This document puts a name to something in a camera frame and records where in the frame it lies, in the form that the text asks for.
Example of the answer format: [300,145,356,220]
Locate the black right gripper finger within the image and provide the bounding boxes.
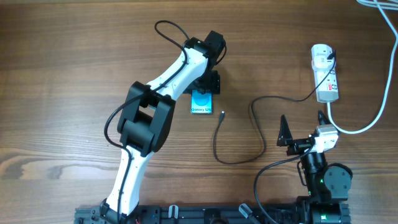
[317,110,331,125]
[277,114,293,147]

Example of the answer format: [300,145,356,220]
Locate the blue screen Galaxy smartphone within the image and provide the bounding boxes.
[190,90,213,114]

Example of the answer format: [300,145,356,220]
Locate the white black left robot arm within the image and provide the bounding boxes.
[100,31,226,223]

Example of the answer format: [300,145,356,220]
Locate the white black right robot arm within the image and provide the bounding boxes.
[277,111,353,224]

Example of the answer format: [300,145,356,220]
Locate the white USB charger plug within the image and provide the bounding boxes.
[312,55,334,71]

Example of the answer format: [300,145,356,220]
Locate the white power strip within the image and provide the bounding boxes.
[311,44,339,103]

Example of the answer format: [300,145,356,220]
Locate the black USB charging cable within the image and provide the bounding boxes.
[212,50,337,165]

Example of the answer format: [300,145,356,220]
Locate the white power strip cord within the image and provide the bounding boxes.
[326,0,398,135]

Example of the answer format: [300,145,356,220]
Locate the white cables at corner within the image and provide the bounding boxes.
[356,0,398,11]

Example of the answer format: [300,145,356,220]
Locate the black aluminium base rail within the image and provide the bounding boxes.
[73,203,351,224]

